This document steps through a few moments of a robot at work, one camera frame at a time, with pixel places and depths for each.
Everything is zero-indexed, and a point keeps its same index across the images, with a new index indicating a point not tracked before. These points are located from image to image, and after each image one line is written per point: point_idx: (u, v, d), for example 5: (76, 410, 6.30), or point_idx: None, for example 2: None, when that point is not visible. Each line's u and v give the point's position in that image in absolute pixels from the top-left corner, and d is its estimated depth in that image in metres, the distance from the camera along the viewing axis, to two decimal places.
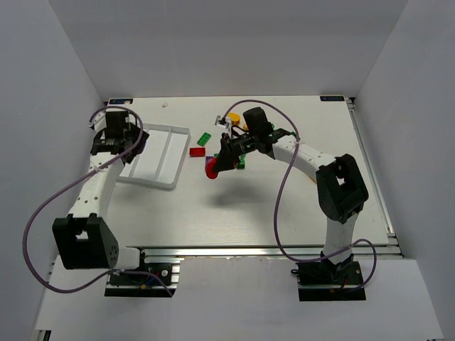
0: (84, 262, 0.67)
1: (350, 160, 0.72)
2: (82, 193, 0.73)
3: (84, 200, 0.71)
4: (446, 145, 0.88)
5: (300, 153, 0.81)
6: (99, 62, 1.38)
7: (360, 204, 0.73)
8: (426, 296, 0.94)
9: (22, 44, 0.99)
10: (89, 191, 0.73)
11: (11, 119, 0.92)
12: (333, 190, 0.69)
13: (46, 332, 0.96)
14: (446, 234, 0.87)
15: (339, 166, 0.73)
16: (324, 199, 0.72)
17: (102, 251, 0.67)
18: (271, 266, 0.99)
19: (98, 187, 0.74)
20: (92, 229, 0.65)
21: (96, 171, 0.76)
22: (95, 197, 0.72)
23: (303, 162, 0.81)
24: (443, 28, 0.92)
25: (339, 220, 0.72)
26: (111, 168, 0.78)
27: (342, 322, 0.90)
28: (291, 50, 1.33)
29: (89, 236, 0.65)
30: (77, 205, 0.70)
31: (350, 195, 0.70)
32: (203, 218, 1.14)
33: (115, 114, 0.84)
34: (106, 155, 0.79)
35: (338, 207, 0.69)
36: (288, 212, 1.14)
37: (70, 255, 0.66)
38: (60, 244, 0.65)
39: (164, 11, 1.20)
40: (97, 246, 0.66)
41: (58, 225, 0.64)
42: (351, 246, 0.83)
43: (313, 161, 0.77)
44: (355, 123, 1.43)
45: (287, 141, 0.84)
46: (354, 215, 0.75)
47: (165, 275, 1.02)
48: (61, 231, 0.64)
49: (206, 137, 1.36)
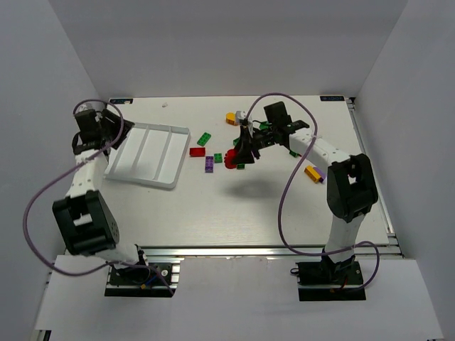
0: (89, 241, 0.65)
1: (365, 160, 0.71)
2: (75, 180, 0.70)
3: (79, 184, 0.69)
4: (446, 145, 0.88)
5: (315, 147, 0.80)
6: (99, 62, 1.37)
7: (368, 205, 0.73)
8: (426, 296, 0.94)
9: (22, 45, 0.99)
10: (81, 177, 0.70)
11: (11, 119, 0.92)
12: (342, 187, 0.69)
13: (46, 332, 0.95)
14: (446, 234, 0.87)
15: (352, 164, 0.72)
16: (332, 194, 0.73)
17: (104, 224, 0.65)
18: (272, 266, 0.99)
19: (90, 172, 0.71)
20: (92, 199, 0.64)
21: (84, 163, 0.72)
22: (89, 180, 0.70)
23: (316, 156, 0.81)
24: (443, 27, 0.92)
25: (344, 218, 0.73)
26: (99, 159, 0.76)
27: (342, 322, 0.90)
28: (291, 50, 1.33)
29: (90, 209, 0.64)
30: (72, 190, 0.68)
31: (359, 194, 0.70)
32: (203, 217, 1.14)
33: (84, 114, 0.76)
34: (89, 150, 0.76)
35: (344, 204, 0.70)
36: (288, 212, 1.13)
37: (72, 236, 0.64)
38: (61, 224, 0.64)
39: (165, 11, 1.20)
40: (97, 217, 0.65)
41: (57, 204, 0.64)
42: (352, 246, 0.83)
43: (327, 157, 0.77)
44: (355, 123, 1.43)
45: (304, 133, 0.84)
46: (360, 215, 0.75)
47: (165, 275, 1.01)
48: (61, 207, 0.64)
49: (206, 137, 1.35)
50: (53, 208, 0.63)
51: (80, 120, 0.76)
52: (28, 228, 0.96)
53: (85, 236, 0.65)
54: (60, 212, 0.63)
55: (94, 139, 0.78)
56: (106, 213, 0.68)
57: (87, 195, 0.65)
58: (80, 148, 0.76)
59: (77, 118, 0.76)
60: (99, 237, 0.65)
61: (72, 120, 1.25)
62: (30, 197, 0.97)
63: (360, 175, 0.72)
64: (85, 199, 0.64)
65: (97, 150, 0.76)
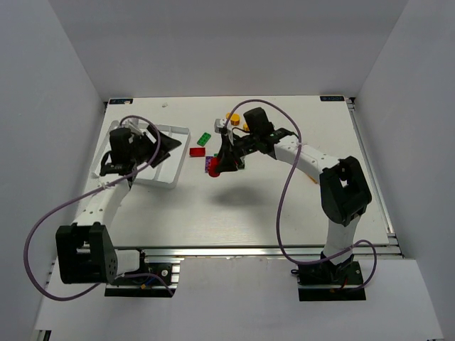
0: (84, 273, 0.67)
1: (355, 163, 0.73)
2: (89, 206, 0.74)
3: (89, 211, 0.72)
4: (446, 145, 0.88)
5: (303, 155, 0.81)
6: (99, 62, 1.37)
7: (364, 207, 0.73)
8: (426, 296, 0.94)
9: (22, 45, 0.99)
10: (94, 204, 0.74)
11: (11, 119, 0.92)
12: (336, 192, 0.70)
13: (46, 332, 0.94)
14: (446, 234, 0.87)
15: (343, 168, 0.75)
16: (326, 201, 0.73)
17: (102, 263, 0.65)
18: (271, 266, 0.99)
19: (104, 201, 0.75)
20: (93, 236, 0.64)
21: (104, 188, 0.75)
22: (100, 209, 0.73)
23: (305, 163, 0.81)
24: (443, 28, 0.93)
25: (342, 222, 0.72)
26: (119, 186, 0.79)
27: (342, 322, 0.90)
28: (291, 50, 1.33)
29: (91, 245, 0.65)
30: (81, 215, 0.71)
31: (354, 197, 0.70)
32: (203, 217, 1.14)
33: (119, 137, 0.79)
34: (114, 175, 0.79)
35: (340, 209, 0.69)
36: (288, 212, 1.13)
37: (69, 263, 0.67)
38: (61, 251, 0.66)
39: (165, 11, 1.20)
40: (97, 256, 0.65)
41: (61, 232, 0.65)
42: (352, 246, 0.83)
43: (317, 163, 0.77)
44: (354, 123, 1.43)
45: (289, 142, 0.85)
46: (356, 217, 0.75)
47: (165, 275, 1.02)
48: (63, 236, 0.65)
49: (206, 137, 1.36)
50: (57, 235, 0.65)
51: (113, 141, 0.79)
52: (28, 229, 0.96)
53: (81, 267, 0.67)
54: (61, 241, 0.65)
55: (121, 162, 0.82)
56: (109, 251, 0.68)
57: (92, 230, 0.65)
58: (108, 168, 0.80)
59: (111, 138, 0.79)
60: (93, 272, 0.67)
61: (72, 120, 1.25)
62: (30, 197, 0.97)
63: (350, 177, 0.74)
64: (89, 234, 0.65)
65: (121, 175, 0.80)
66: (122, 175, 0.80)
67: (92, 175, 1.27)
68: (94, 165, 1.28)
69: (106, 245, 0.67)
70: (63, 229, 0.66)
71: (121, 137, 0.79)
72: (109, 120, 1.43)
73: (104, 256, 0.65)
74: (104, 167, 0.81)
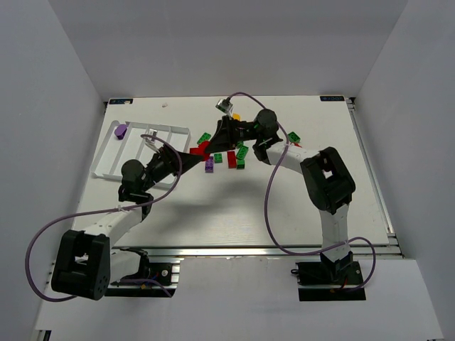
0: (74, 283, 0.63)
1: (334, 153, 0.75)
2: (100, 220, 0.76)
3: (99, 224, 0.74)
4: (446, 144, 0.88)
5: (288, 152, 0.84)
6: (99, 62, 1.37)
7: (349, 194, 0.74)
8: (426, 296, 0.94)
9: (22, 45, 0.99)
10: (106, 219, 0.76)
11: (11, 119, 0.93)
12: (318, 180, 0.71)
13: (46, 332, 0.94)
14: (446, 232, 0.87)
15: (324, 158, 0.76)
16: (311, 189, 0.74)
17: (94, 275, 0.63)
18: (271, 266, 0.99)
19: (115, 221, 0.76)
20: (94, 244, 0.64)
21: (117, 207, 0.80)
22: (109, 226, 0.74)
23: (291, 160, 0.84)
24: (443, 28, 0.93)
25: (328, 209, 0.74)
26: (134, 210, 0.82)
27: (342, 322, 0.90)
28: (291, 51, 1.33)
29: (92, 254, 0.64)
30: (92, 226, 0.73)
31: (338, 185, 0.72)
32: (205, 217, 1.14)
33: (131, 182, 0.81)
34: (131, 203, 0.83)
35: (325, 196, 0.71)
36: (288, 212, 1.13)
37: (63, 270, 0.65)
38: (60, 254, 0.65)
39: (164, 12, 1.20)
40: (93, 267, 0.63)
41: (68, 234, 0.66)
42: (347, 241, 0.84)
43: (300, 157, 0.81)
44: (355, 123, 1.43)
45: (278, 146, 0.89)
46: (343, 205, 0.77)
47: (165, 275, 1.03)
48: (68, 238, 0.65)
49: (206, 136, 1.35)
50: (62, 236, 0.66)
51: (126, 183, 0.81)
52: (29, 229, 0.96)
53: (72, 276, 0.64)
54: (65, 242, 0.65)
55: (138, 195, 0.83)
56: (104, 267, 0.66)
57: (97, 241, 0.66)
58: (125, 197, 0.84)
59: (125, 180, 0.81)
60: (82, 283, 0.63)
61: (72, 120, 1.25)
62: (30, 197, 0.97)
63: (333, 167, 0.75)
64: (92, 243, 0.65)
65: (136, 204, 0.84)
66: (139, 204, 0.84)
67: (92, 175, 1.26)
68: (94, 165, 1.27)
69: (105, 261, 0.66)
70: (70, 233, 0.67)
71: (133, 180, 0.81)
72: (109, 119, 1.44)
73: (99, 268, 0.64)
74: (122, 195, 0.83)
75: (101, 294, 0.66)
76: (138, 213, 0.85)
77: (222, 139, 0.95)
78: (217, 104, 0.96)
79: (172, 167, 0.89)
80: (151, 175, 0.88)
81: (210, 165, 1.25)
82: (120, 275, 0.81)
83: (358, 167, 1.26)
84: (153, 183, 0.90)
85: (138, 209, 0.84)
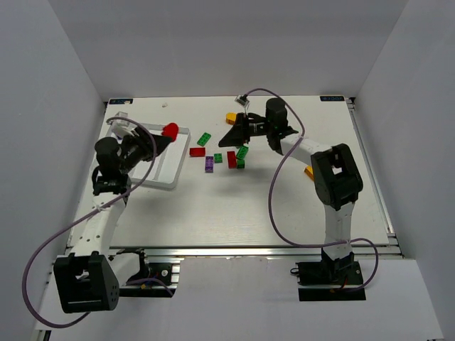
0: (87, 302, 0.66)
1: (346, 149, 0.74)
2: (85, 233, 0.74)
3: (87, 239, 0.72)
4: (446, 144, 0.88)
5: (301, 144, 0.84)
6: (99, 62, 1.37)
7: (355, 192, 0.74)
8: (426, 297, 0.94)
9: (22, 45, 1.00)
10: (90, 231, 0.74)
11: (11, 119, 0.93)
12: (326, 175, 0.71)
13: (46, 332, 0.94)
14: (446, 233, 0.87)
15: (335, 154, 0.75)
16: (318, 182, 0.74)
17: (103, 293, 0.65)
18: (272, 266, 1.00)
19: (101, 225, 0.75)
20: (92, 266, 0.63)
21: (98, 211, 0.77)
22: (97, 236, 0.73)
23: (303, 152, 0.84)
24: (442, 28, 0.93)
25: (333, 205, 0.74)
26: (113, 206, 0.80)
27: (342, 323, 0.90)
28: (291, 51, 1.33)
29: (91, 275, 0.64)
30: (80, 244, 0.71)
31: (345, 181, 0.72)
32: (204, 217, 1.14)
33: (106, 158, 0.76)
34: (109, 194, 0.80)
35: (330, 191, 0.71)
36: (288, 212, 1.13)
37: (70, 295, 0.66)
38: (60, 284, 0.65)
39: (164, 12, 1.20)
40: (97, 287, 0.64)
41: (59, 263, 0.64)
42: (348, 241, 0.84)
43: (311, 150, 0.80)
44: (355, 123, 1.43)
45: (292, 137, 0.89)
46: (348, 203, 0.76)
47: (165, 275, 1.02)
48: (61, 268, 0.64)
49: (206, 136, 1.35)
50: (54, 267, 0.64)
51: (101, 160, 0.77)
52: (29, 229, 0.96)
53: (83, 296, 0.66)
54: (59, 272, 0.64)
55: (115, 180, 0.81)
56: (109, 278, 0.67)
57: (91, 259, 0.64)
58: (102, 185, 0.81)
59: (99, 159, 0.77)
60: (95, 301, 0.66)
61: (72, 120, 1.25)
62: (30, 197, 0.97)
63: (343, 163, 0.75)
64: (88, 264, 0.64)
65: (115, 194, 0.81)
66: (118, 193, 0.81)
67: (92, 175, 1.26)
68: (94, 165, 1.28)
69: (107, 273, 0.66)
70: (60, 261, 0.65)
71: (109, 155, 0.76)
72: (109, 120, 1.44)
73: (106, 286, 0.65)
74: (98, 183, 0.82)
75: (116, 300, 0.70)
76: (120, 207, 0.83)
77: (237, 134, 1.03)
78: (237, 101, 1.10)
79: (146, 149, 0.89)
80: (128, 160, 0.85)
81: (210, 165, 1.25)
82: (125, 278, 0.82)
83: (358, 167, 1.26)
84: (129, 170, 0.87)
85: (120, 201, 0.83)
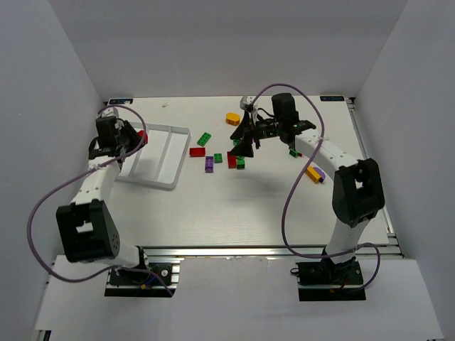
0: (89, 251, 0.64)
1: (373, 165, 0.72)
2: (84, 187, 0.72)
3: (86, 191, 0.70)
4: (446, 144, 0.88)
5: (322, 148, 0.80)
6: (99, 62, 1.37)
7: (375, 212, 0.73)
8: (426, 296, 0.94)
9: (22, 46, 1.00)
10: (89, 185, 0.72)
11: (11, 119, 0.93)
12: (348, 192, 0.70)
13: (46, 332, 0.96)
14: (446, 233, 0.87)
15: (360, 169, 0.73)
16: (338, 198, 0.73)
17: (106, 236, 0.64)
18: (272, 266, 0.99)
19: (99, 180, 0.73)
20: (94, 209, 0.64)
21: (95, 169, 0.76)
22: (96, 188, 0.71)
23: (323, 158, 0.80)
24: (442, 29, 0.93)
25: (349, 223, 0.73)
26: (110, 166, 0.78)
27: (342, 322, 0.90)
28: (291, 51, 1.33)
29: (93, 218, 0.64)
30: (79, 195, 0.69)
31: (366, 199, 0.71)
32: (204, 217, 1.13)
33: (104, 123, 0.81)
34: (104, 157, 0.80)
35: (350, 209, 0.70)
36: (288, 212, 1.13)
37: (72, 244, 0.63)
38: (62, 231, 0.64)
39: (164, 13, 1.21)
40: (99, 229, 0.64)
41: (60, 209, 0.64)
42: (355, 249, 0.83)
43: (334, 160, 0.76)
44: (355, 123, 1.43)
45: (310, 136, 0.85)
46: (365, 221, 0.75)
47: (165, 275, 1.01)
48: (63, 212, 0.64)
49: (206, 136, 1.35)
50: (56, 214, 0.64)
51: (99, 125, 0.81)
52: None
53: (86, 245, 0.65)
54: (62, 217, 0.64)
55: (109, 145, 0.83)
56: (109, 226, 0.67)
57: (92, 205, 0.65)
58: (97, 152, 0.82)
59: (98, 123, 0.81)
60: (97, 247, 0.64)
61: (72, 120, 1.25)
62: (30, 197, 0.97)
63: (367, 179, 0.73)
64: (89, 208, 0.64)
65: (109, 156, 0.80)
66: (112, 156, 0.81)
67: None
68: None
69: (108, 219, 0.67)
70: (61, 208, 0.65)
71: (108, 120, 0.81)
72: None
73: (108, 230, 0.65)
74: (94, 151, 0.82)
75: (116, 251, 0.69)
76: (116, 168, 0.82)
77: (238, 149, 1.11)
78: (240, 104, 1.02)
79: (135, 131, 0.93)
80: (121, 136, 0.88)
81: (210, 165, 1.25)
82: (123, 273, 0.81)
83: None
84: (124, 148, 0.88)
85: (116, 163, 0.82)
